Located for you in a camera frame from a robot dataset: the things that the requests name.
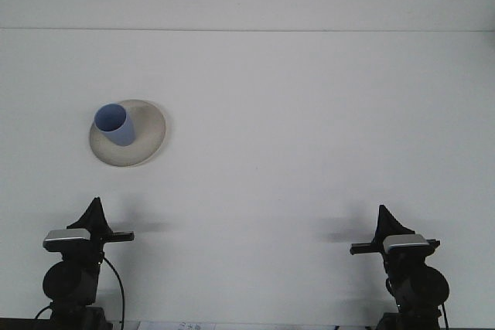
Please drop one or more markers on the pale blue cup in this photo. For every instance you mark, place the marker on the pale blue cup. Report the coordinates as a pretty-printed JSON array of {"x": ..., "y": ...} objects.
[{"x": 121, "y": 135}]

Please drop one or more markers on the pale round plate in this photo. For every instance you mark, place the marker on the pale round plate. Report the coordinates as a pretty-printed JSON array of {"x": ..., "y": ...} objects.
[{"x": 149, "y": 140}]

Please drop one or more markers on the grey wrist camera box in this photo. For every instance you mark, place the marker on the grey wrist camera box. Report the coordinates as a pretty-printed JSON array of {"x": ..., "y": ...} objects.
[
  {"x": 406, "y": 243},
  {"x": 65, "y": 235}
]

